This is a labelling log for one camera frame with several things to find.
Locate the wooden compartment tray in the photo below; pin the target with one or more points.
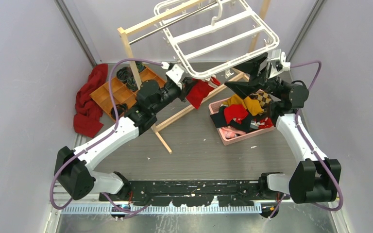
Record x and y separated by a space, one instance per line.
121 93

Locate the red sock in basket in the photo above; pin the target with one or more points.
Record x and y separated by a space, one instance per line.
236 113

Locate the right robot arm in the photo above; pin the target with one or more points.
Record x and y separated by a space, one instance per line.
316 178

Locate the pink plastic basket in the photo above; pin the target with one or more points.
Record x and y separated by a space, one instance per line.
215 106

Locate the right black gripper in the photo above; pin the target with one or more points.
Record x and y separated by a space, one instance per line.
244 89

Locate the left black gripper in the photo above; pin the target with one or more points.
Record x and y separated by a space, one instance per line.
186 83

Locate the red cloth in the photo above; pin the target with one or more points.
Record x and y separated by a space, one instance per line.
86 121

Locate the wooden drying rack frame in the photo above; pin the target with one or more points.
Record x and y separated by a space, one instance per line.
170 12

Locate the white plastic clip hanger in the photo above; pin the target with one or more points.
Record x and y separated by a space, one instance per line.
216 35

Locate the red santa sock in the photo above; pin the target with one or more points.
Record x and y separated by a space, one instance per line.
201 90
264 123

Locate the pink sock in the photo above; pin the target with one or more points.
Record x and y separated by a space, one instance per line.
230 132

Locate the argyle brown sock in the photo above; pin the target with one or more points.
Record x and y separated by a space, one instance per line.
262 97

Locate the rolled dark green sock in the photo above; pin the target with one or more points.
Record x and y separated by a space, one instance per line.
131 84

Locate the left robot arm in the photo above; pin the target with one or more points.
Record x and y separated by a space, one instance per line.
74 168

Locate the rolled teal sock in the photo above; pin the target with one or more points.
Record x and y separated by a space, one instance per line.
140 66

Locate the mustard yellow sock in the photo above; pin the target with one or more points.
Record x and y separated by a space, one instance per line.
253 106

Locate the rolled black orange sock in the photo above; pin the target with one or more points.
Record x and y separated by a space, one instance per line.
119 110

